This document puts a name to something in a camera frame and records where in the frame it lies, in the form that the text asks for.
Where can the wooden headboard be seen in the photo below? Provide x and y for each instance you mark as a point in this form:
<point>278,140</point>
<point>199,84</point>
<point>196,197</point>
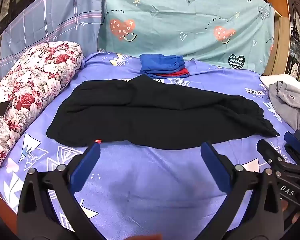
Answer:
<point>281,42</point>

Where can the white pillow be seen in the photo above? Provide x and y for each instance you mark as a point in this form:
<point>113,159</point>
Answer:
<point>270,80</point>

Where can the grey garment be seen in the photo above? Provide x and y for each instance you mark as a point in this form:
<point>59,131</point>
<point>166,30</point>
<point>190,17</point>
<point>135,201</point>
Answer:
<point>292,102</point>

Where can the teal heart-printed sheet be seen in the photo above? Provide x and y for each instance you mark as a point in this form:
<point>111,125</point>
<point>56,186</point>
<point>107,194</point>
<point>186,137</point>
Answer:
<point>180,17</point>

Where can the folded blue pants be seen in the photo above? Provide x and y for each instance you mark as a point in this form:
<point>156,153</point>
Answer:
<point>160,62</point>

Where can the purple printed bed sheet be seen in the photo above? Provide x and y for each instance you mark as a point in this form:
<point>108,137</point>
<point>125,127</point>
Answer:
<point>150,180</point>

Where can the folded red pants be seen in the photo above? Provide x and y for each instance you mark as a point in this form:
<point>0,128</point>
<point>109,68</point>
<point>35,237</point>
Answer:
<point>180,73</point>

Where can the floral bolster pillow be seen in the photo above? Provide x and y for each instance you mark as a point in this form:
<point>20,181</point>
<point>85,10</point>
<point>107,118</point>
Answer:
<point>40,80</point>

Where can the dark framed wall pictures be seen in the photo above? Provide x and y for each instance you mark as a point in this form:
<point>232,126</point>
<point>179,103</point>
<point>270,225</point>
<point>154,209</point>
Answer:
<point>7,7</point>

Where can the black pants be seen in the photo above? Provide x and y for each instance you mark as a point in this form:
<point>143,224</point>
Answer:
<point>150,120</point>

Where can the blue-grey plaid sheet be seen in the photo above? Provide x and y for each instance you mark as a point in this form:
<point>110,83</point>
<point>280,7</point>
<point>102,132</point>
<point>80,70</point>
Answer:
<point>52,22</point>

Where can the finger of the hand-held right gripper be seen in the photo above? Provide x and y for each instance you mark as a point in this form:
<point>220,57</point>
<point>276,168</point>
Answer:
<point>293,141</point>
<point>267,150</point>

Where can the black phone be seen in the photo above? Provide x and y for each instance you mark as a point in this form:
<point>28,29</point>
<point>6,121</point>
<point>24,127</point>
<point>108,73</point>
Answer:
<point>0,110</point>

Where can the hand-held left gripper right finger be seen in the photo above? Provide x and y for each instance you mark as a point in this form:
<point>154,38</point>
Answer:
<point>215,166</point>

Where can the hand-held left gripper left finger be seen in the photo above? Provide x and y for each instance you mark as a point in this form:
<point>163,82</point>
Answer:
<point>86,166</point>

